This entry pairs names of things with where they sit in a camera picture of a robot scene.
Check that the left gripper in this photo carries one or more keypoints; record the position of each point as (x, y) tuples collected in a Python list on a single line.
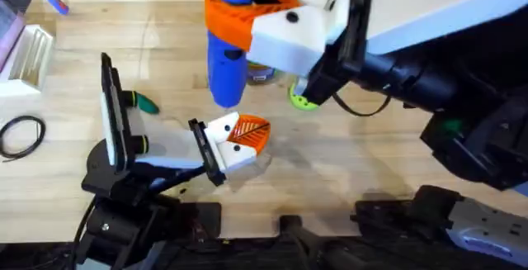
[(169, 146)]

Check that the left wrist black plate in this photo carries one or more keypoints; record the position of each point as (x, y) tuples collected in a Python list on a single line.
[(113, 113)]

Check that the white open box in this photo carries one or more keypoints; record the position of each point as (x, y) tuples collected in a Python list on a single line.
[(29, 59)]

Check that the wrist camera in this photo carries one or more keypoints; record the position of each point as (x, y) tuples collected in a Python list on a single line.
[(177, 177), (326, 80)]

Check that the black rail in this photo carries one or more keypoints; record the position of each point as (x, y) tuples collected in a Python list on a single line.
[(247, 257)]

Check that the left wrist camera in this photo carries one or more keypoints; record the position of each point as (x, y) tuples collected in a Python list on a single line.
[(177, 177)]

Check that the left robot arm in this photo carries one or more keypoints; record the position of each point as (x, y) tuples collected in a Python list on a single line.
[(123, 228)]

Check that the green disc with holes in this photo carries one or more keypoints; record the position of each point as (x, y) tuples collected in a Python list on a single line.
[(303, 102)]

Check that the blue electric screwdriver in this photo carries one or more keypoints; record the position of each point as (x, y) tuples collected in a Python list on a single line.
[(227, 80)]

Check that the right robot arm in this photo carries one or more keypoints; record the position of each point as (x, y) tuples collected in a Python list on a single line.
[(474, 146)]

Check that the clear toy tub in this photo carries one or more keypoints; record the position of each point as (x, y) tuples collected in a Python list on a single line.
[(262, 74)]

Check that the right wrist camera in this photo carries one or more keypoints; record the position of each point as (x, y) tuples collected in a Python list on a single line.
[(326, 80)]

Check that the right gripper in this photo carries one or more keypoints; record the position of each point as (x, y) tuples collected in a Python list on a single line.
[(433, 1)]

